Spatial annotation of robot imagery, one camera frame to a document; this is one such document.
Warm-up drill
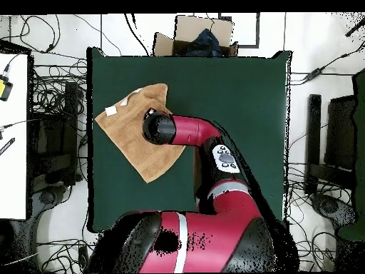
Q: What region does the yellow and black device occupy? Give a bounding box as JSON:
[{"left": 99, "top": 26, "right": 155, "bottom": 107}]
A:
[{"left": 0, "top": 74, "right": 14, "bottom": 102}]

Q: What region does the black equipment stand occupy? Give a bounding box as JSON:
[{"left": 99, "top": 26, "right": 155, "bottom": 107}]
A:
[{"left": 28, "top": 81, "right": 83, "bottom": 188}]

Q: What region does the black cable tangle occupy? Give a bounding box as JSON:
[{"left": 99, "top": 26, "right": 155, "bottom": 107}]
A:
[
  {"left": 36, "top": 232, "right": 96, "bottom": 274},
  {"left": 30, "top": 49, "right": 88, "bottom": 121},
  {"left": 284, "top": 161, "right": 353, "bottom": 272}
]

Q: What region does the dark blue garment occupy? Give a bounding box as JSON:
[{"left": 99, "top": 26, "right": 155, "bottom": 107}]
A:
[{"left": 185, "top": 27, "right": 225, "bottom": 58}]

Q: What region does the grey pedestal leg foot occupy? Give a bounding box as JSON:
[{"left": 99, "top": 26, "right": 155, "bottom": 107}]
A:
[
  {"left": 309, "top": 192, "right": 359, "bottom": 228},
  {"left": 28, "top": 184, "right": 69, "bottom": 223}
]

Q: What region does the tan terry towel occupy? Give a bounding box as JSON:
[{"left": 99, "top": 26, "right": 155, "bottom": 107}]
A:
[{"left": 93, "top": 83, "right": 186, "bottom": 184}]

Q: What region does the dark green fabric cover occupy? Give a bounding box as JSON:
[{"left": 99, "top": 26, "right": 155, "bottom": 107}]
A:
[{"left": 338, "top": 67, "right": 365, "bottom": 240}]

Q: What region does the brown cardboard box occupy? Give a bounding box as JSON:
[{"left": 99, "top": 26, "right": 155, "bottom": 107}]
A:
[{"left": 152, "top": 14, "right": 239, "bottom": 58}]

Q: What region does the white desk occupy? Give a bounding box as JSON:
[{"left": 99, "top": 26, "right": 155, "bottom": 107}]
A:
[{"left": 0, "top": 39, "right": 34, "bottom": 220}]

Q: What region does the black power adapter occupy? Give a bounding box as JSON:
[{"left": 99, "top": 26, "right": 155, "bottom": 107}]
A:
[{"left": 303, "top": 66, "right": 323, "bottom": 82}]

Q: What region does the dark green table cloth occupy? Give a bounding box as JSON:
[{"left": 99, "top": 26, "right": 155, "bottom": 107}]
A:
[{"left": 86, "top": 46, "right": 293, "bottom": 233}]

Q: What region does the black upright bar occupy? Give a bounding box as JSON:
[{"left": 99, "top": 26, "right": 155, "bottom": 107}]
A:
[{"left": 304, "top": 93, "right": 323, "bottom": 196}]

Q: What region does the black ruler strip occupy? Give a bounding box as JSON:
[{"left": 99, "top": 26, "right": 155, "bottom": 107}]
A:
[{"left": 0, "top": 137, "right": 16, "bottom": 156}]

